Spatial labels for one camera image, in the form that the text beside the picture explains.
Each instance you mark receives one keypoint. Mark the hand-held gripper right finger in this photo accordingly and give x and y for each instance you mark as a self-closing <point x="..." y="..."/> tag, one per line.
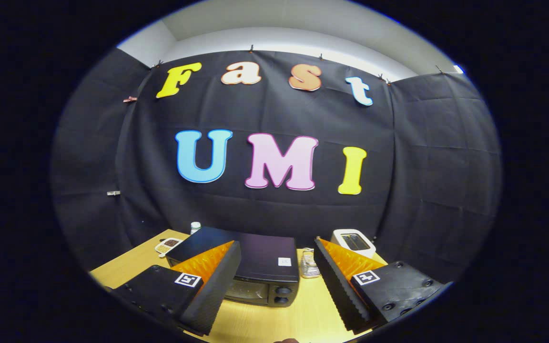
<point x="337" y="290"/>

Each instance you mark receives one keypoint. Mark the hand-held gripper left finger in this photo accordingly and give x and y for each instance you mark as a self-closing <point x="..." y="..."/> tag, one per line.
<point x="212" y="295"/>

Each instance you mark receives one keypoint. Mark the black toaster oven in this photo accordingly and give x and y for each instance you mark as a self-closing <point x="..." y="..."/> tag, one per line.
<point x="265" y="252"/>

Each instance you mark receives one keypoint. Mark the white bread toaster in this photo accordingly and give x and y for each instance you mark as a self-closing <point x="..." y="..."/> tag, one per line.
<point x="369" y="248"/>

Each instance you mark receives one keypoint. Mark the white snack dish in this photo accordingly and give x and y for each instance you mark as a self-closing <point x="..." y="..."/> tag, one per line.
<point x="167" y="245"/>

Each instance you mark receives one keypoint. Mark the small white bottle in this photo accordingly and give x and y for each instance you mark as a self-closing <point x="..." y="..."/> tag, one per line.
<point x="195" y="228"/>

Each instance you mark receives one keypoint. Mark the ceiling light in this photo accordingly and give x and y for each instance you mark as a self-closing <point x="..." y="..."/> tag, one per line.
<point x="459" y="69"/>

